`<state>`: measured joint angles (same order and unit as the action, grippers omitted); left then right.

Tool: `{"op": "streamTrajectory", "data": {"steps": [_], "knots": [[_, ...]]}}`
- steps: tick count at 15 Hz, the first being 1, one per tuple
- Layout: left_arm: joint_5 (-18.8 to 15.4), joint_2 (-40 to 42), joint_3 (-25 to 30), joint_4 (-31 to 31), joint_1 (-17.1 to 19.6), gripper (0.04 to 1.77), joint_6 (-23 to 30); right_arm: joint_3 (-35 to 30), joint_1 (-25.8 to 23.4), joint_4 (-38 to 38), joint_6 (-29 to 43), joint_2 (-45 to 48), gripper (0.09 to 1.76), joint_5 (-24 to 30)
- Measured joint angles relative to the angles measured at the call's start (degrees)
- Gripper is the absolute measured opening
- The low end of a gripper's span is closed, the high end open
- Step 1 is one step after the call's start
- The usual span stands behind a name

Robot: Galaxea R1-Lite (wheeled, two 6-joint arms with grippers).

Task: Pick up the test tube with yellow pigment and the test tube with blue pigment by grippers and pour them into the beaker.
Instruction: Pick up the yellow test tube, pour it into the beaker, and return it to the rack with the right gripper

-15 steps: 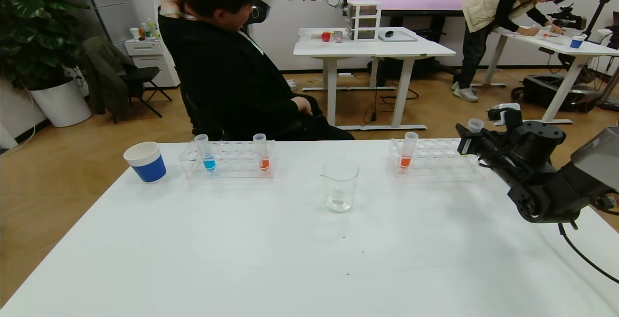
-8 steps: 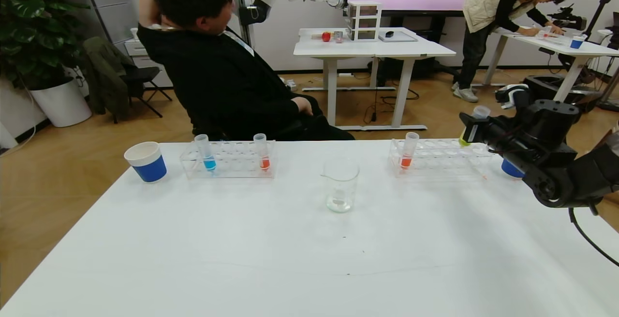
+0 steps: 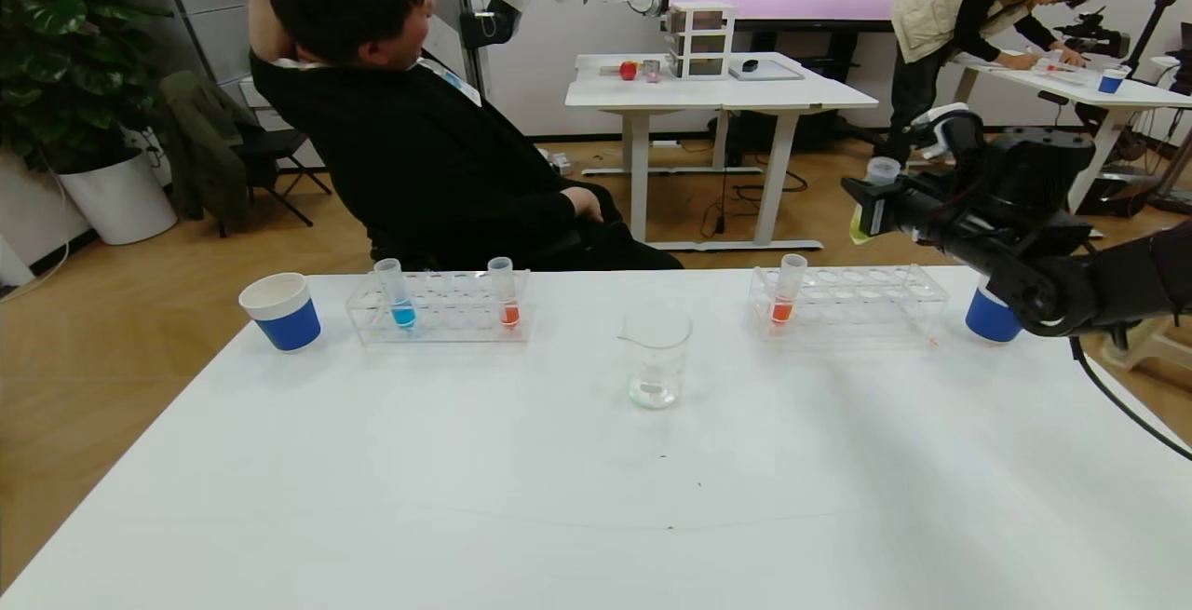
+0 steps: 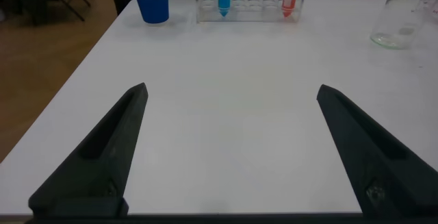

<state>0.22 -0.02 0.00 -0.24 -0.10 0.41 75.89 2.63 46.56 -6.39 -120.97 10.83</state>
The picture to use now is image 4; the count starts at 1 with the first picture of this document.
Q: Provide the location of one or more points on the blue white paper cup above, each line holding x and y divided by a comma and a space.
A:
152, 8

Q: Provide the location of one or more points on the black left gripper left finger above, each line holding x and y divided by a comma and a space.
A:
102, 155

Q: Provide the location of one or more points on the clear acrylic test tube rack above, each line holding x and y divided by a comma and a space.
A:
253, 10

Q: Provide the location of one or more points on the clear glass beaker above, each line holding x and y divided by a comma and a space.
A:
397, 28

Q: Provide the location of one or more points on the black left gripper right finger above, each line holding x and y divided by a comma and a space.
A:
376, 159

